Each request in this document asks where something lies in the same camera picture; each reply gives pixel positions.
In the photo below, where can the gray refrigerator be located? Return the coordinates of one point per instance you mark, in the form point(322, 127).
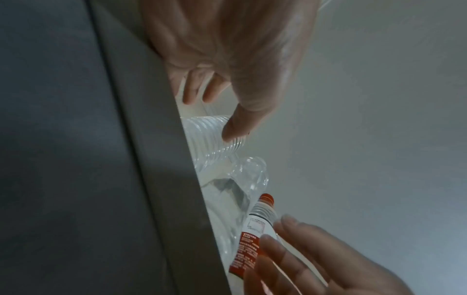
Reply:
point(146, 144)

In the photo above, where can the person's left hand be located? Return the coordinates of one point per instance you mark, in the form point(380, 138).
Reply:
point(237, 43)

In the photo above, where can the clear ribbed plastic bottle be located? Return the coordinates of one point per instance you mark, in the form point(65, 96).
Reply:
point(204, 135)

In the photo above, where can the clear empty plastic bottle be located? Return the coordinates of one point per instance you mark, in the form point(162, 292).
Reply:
point(248, 175)

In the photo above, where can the red label water bottle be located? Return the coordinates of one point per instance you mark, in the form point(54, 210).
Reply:
point(248, 247)

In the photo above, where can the person's right hand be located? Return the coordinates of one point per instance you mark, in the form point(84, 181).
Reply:
point(321, 265)

